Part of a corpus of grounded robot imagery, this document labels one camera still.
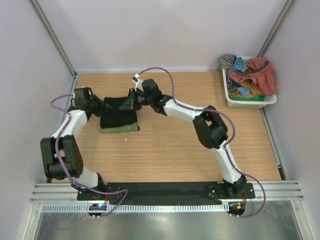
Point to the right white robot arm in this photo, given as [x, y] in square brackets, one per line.
[210, 128]

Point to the yellow garment in basket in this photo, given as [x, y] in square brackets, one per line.
[245, 89]

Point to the white slotted cable duct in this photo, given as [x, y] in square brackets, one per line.
[100, 208]

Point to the aluminium frame rail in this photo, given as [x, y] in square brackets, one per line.
[282, 190]

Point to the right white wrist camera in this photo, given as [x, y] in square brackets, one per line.
[138, 82]

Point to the pink tank top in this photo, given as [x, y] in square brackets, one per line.
[262, 76]

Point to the light blue tank top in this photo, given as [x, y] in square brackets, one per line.
[239, 64]

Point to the black tank top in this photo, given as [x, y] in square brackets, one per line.
[114, 117]

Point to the green tank top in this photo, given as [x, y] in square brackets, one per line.
[121, 129]

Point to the right aluminium corner post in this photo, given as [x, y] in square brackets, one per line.
[279, 21]

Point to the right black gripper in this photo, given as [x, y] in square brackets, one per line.
[130, 103]

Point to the bright green garment in basket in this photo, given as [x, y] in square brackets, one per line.
[256, 98]

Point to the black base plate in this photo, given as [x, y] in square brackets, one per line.
[170, 193]

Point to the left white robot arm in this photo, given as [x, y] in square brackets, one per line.
[61, 157]

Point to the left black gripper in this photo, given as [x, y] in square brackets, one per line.
[103, 105]

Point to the white laundry basket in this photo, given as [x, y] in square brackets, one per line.
[239, 104]

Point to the striped tank top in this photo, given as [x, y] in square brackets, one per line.
[227, 62]

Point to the left aluminium corner post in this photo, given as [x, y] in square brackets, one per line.
[52, 35]

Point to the aluminium corner post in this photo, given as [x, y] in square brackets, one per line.
[52, 35]
[279, 21]

